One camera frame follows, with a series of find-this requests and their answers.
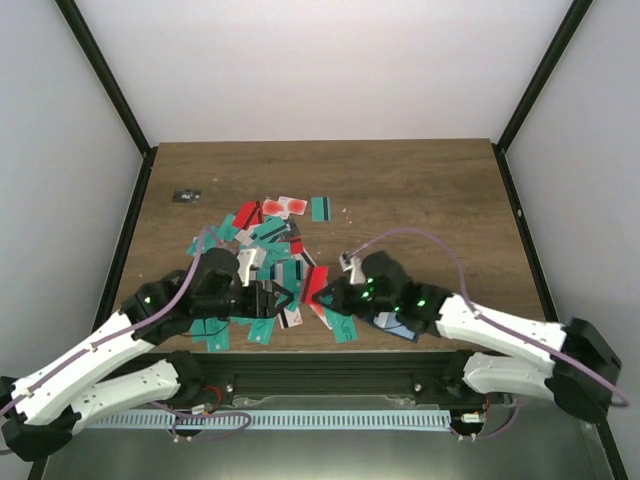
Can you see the teal VIP card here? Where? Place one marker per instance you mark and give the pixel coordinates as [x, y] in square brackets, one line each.
[261, 330]
[218, 336]
[343, 326]

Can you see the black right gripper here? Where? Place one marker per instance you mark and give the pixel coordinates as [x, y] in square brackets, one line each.
[341, 301]

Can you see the black frame post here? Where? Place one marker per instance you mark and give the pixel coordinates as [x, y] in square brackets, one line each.
[85, 39]
[560, 41]

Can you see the red black striped card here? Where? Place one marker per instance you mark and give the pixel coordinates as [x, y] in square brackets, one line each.
[250, 214]

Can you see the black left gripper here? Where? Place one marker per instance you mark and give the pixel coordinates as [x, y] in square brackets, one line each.
[269, 290]

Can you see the red card black stripe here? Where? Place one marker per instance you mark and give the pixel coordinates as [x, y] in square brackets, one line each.
[315, 280]

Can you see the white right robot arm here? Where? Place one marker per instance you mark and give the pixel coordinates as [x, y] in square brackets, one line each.
[569, 364]

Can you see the black frame post right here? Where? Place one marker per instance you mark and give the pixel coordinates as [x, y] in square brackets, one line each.
[560, 41]

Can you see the white red blotch card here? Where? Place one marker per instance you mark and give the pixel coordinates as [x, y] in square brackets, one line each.
[283, 207]

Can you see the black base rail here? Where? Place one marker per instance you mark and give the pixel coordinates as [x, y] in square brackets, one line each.
[423, 377]

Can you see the black frame post left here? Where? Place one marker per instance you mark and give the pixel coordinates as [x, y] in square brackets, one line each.
[85, 39]

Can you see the blue card holder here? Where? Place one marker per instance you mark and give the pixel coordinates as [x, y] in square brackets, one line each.
[388, 323]

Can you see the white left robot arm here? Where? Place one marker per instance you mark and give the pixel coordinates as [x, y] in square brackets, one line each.
[43, 411]

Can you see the light blue slotted strip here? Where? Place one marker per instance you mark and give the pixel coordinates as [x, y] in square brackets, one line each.
[155, 419]

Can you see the teal card black stripe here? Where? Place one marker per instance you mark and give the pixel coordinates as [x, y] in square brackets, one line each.
[320, 209]

